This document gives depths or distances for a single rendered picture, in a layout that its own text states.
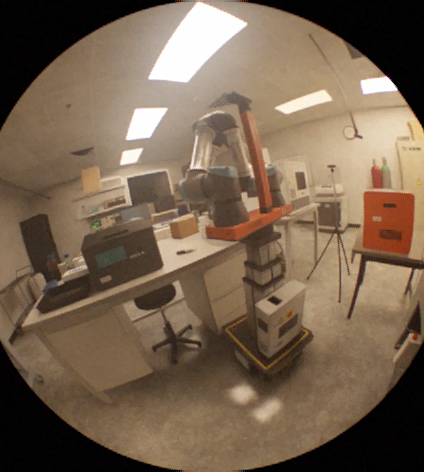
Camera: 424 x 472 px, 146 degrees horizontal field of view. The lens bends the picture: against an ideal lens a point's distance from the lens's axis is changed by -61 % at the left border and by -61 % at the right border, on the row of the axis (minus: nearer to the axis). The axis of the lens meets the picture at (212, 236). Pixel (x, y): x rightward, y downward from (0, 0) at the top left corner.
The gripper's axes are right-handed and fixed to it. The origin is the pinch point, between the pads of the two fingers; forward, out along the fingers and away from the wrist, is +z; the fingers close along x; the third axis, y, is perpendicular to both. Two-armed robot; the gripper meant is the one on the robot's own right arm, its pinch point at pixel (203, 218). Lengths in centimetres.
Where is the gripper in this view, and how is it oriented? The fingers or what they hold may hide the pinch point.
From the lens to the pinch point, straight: 135.9
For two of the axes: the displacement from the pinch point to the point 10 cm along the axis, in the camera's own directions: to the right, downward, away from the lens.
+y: 6.5, 0.6, -7.6
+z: 2.0, 9.5, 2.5
